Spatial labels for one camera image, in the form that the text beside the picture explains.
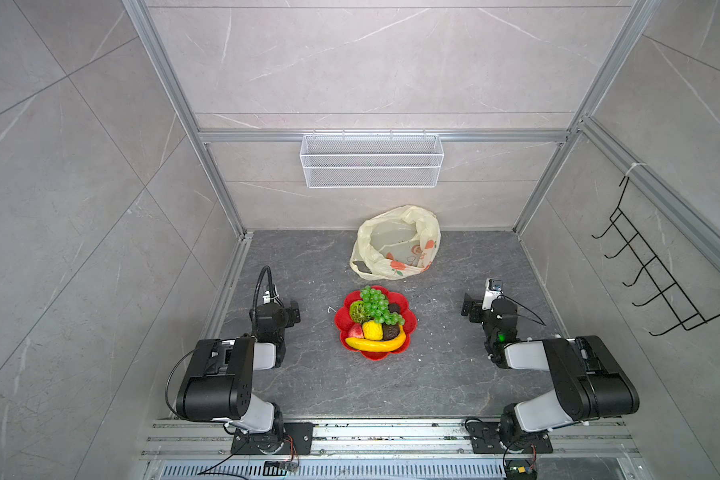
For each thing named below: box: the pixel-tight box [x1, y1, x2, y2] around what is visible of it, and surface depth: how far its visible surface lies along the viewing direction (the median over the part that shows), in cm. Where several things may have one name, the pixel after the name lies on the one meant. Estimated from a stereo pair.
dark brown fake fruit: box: [382, 323, 400, 341], surface depth 89 cm
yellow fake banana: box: [345, 326, 407, 352], surface depth 85 cm
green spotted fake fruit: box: [349, 300, 371, 324], surface depth 92 cm
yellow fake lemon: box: [362, 320, 383, 341], surface depth 89 cm
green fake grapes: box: [360, 286, 405, 325], surface depth 90 cm
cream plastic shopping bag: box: [350, 205, 441, 281], surface depth 109 cm
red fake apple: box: [348, 322, 364, 339], surface depth 88 cm
